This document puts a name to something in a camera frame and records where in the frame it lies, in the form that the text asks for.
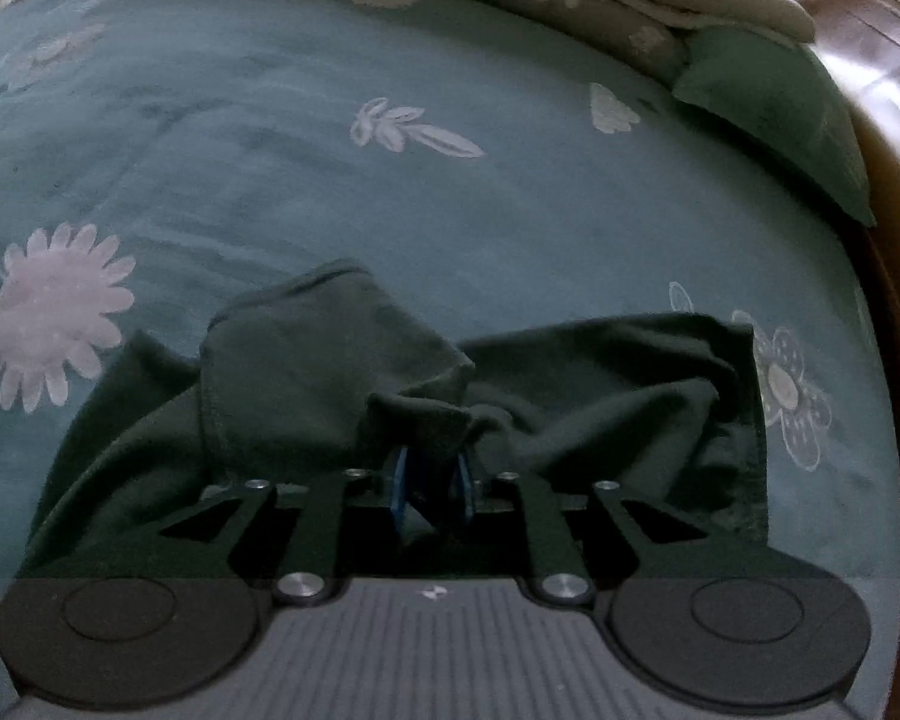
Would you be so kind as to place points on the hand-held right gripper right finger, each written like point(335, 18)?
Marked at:
point(466, 491)

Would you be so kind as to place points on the brown wooden headboard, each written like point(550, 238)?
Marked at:
point(889, 60)

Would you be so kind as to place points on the green pillow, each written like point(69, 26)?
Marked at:
point(765, 105)

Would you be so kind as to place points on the teal floral bed sheet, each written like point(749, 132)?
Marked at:
point(495, 240)

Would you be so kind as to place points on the dark green pants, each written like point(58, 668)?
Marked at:
point(307, 360)

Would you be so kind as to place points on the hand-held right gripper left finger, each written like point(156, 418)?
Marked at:
point(400, 491)

